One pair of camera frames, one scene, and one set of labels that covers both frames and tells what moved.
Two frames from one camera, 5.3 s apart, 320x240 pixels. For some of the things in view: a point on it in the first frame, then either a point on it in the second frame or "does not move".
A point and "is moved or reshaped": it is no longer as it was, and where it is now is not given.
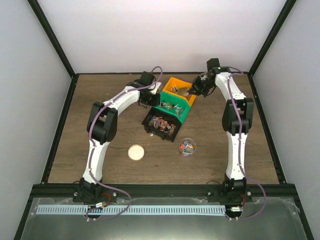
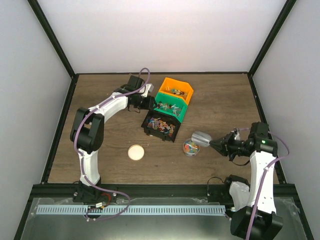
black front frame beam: [164, 191] does not move
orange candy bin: [174, 82] is moved or reshaped
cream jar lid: [136, 152] does not move
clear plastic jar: [187, 147] is moved or reshaped
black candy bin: [161, 124] does not move
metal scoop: [182, 91] to [201, 138]
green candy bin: [174, 105] does not move
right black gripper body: [200, 88] to [235, 148]
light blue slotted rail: [129, 209] does not move
